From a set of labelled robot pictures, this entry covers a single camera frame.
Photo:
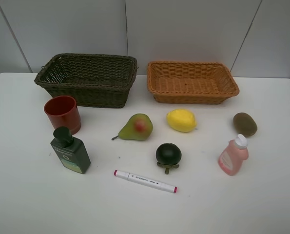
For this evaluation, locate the yellow lemon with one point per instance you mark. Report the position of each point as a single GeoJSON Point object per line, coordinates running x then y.
{"type": "Point", "coordinates": [181, 120]}

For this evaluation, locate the dark mangosteen fruit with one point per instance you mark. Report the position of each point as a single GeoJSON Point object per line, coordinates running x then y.
{"type": "Point", "coordinates": [168, 156]}

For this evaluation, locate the pink bottle white cap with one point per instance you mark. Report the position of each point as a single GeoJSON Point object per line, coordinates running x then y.
{"type": "Point", "coordinates": [231, 159]}

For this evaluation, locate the brown kiwi fruit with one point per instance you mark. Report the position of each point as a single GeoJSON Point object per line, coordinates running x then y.
{"type": "Point", "coordinates": [244, 124]}

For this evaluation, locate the green red pear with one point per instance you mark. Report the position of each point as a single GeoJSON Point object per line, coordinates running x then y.
{"type": "Point", "coordinates": [139, 127]}

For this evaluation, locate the orange wicker basket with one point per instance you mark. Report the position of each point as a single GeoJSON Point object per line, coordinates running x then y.
{"type": "Point", "coordinates": [190, 82]}

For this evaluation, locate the white pink-tipped marker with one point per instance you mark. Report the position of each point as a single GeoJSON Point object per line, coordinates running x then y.
{"type": "Point", "coordinates": [145, 181]}

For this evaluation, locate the dark brown wicker basket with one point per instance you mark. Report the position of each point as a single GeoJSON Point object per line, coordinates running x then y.
{"type": "Point", "coordinates": [93, 80]}

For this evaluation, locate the dark green pump bottle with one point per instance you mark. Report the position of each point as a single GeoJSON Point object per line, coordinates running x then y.
{"type": "Point", "coordinates": [70, 150]}

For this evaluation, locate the red plastic cup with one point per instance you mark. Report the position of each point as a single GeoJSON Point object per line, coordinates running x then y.
{"type": "Point", "coordinates": [63, 111]}

